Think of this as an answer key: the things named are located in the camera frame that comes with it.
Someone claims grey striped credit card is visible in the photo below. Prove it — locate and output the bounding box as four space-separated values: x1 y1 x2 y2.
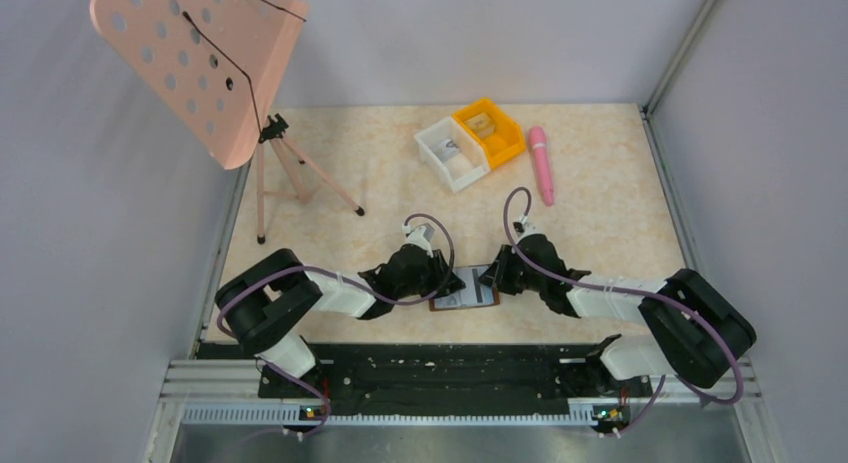
437 266 498 310

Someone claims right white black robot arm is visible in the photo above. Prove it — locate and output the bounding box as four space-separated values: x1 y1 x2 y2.
478 234 757 389

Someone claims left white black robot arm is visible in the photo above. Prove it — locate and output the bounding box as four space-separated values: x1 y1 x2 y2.
214 243 466 378

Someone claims brown leather card holder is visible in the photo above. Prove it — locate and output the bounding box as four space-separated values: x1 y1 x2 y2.
428 265 502 314

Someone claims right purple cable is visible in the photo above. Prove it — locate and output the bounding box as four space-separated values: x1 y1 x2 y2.
502 186 747 438

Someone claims pink perforated music stand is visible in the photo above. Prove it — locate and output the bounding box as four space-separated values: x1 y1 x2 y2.
89 0 365 243

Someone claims tan item in yellow bin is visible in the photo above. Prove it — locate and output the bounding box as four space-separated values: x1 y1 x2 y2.
464 113 496 139

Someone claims white plastic bin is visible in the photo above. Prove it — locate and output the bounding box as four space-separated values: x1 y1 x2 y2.
414 117 491 193

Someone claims small item in white bin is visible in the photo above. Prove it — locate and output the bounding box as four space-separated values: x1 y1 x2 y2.
434 138 461 162

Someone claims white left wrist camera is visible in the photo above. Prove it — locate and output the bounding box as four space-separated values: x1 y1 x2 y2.
402 223 435 257

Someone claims pink marker pen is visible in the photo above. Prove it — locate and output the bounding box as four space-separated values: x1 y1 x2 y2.
528 126 555 206

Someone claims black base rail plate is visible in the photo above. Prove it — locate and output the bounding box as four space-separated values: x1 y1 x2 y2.
256 342 654 418

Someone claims yellow plastic bin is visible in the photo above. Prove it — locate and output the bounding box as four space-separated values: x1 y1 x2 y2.
452 98 527 170

